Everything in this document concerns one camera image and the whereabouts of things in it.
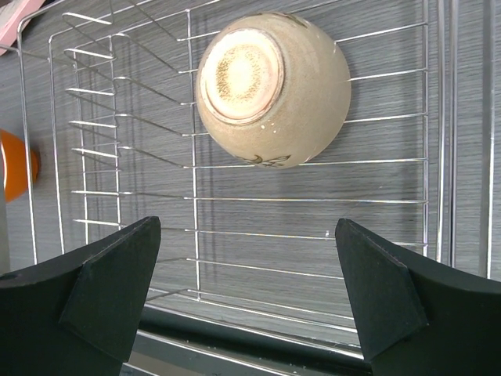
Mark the orange bowl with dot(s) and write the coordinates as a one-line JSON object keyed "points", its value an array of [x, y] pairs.
{"points": [[14, 166]]}

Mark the clear plastic drip tray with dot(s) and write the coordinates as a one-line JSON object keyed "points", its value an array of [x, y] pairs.
{"points": [[485, 137]]}

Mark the pink three-tier shelf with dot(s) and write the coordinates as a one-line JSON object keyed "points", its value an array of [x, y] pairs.
{"points": [[11, 14]]}

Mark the chrome wire dish rack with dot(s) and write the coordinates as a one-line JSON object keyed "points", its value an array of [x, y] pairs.
{"points": [[108, 91]]}

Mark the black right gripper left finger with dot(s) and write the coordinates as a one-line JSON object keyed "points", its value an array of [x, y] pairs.
{"points": [[78, 313]]}

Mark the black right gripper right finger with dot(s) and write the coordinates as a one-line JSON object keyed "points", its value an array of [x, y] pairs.
{"points": [[416, 316]]}

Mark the beige floral ceramic bowl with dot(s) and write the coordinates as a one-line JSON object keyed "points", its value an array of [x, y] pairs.
{"points": [[273, 90]]}

